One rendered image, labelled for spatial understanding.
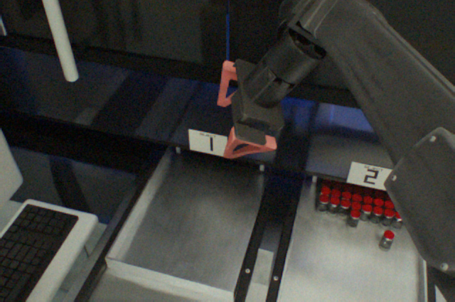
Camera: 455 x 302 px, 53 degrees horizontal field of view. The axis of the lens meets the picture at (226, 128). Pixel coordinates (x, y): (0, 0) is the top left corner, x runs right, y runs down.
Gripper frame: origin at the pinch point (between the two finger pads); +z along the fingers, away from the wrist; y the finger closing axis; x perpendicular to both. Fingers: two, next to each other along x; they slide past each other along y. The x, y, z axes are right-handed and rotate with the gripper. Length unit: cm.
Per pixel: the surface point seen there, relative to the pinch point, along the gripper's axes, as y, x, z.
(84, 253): -17, 7, 99
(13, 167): -22, -22, 61
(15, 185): -19, -21, 65
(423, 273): 16, 47, 8
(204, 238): 3.0, 13.9, 33.2
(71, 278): -16, 9, 122
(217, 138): -13.7, 11.4, 20.5
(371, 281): 15.8, 40.1, 15.1
